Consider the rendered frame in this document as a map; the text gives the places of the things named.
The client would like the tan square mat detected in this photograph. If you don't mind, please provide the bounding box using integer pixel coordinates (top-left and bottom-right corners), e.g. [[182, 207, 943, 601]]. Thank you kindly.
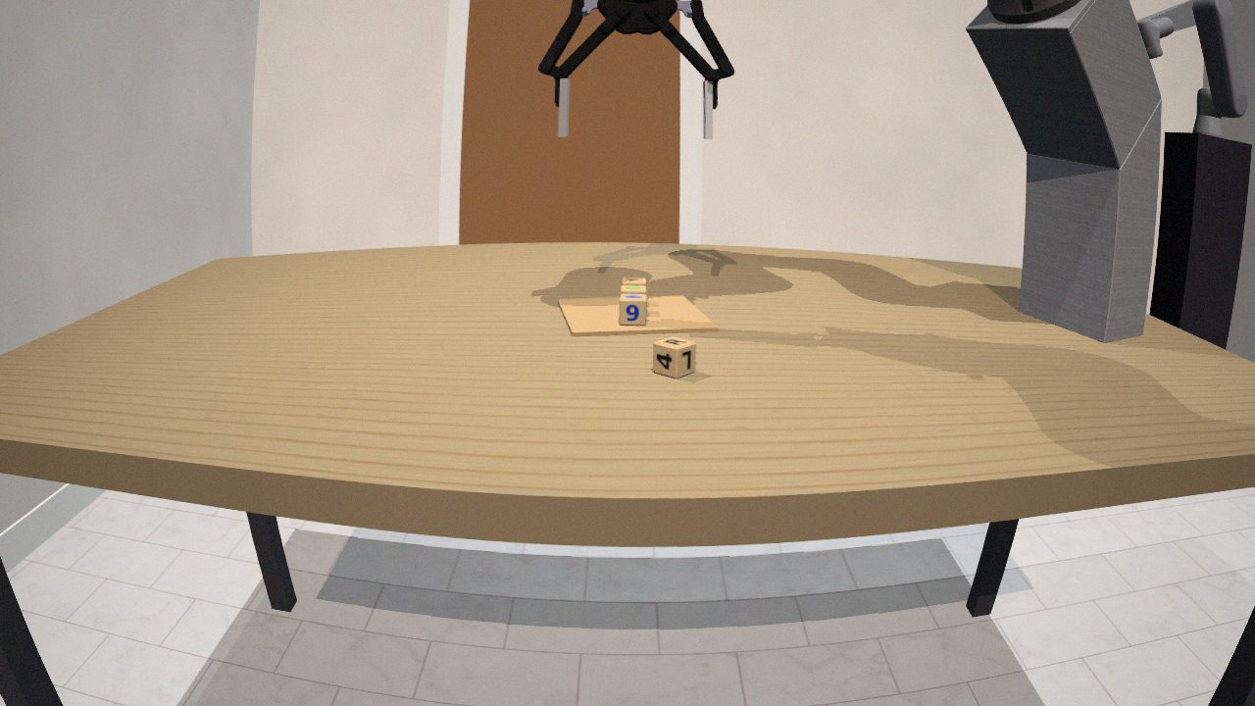
[[558, 296, 719, 336]]

